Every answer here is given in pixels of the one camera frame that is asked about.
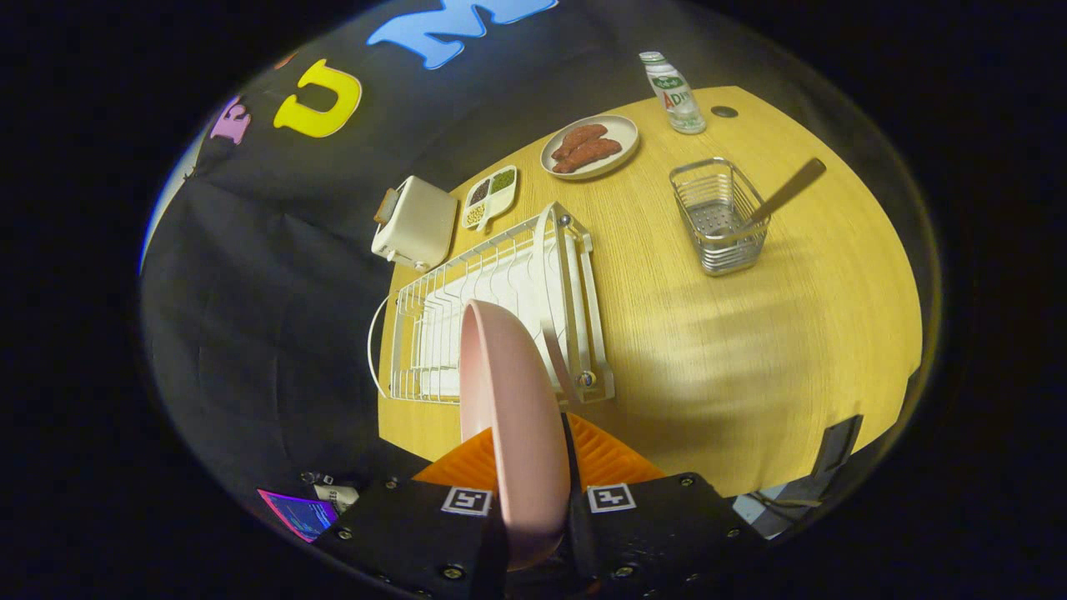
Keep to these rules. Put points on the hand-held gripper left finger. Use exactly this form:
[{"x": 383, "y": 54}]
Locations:
[{"x": 400, "y": 533}]

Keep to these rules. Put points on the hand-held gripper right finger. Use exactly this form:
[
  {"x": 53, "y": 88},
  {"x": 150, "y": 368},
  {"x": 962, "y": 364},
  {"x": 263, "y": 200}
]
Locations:
[{"x": 658, "y": 533}]

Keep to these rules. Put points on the pink plate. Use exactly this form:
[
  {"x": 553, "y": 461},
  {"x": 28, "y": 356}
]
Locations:
[{"x": 517, "y": 433}]

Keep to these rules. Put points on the white divided dish with beans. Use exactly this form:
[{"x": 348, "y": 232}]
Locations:
[{"x": 492, "y": 196}]

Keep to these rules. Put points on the beige plate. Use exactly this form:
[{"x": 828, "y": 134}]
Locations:
[{"x": 621, "y": 129}]

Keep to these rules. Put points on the small white printed item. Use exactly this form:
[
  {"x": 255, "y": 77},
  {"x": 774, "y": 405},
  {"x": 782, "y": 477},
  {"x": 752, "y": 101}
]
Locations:
[{"x": 340, "y": 497}]

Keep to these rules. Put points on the pink-edged blue screen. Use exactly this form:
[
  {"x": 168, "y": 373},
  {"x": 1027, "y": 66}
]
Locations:
[{"x": 298, "y": 514}]

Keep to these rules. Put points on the dark flat object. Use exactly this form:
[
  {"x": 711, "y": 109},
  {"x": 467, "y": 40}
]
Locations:
[{"x": 838, "y": 446}]

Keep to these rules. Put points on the white drip tray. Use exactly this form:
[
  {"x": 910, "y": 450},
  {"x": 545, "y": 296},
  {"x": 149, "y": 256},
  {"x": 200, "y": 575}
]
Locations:
[{"x": 521, "y": 287}]

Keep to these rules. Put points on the white toaster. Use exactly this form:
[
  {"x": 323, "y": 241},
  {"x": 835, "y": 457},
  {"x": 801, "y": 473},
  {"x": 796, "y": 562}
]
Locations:
[{"x": 417, "y": 225}]

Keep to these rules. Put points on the toast slice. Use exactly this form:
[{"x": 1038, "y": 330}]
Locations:
[{"x": 386, "y": 206}]

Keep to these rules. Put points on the brown sausage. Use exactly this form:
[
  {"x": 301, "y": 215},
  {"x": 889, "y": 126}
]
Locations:
[
  {"x": 588, "y": 155},
  {"x": 579, "y": 136}
]

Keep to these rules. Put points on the white drink bottle green cap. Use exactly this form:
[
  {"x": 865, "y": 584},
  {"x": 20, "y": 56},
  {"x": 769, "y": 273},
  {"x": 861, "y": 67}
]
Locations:
[{"x": 677, "y": 96}]

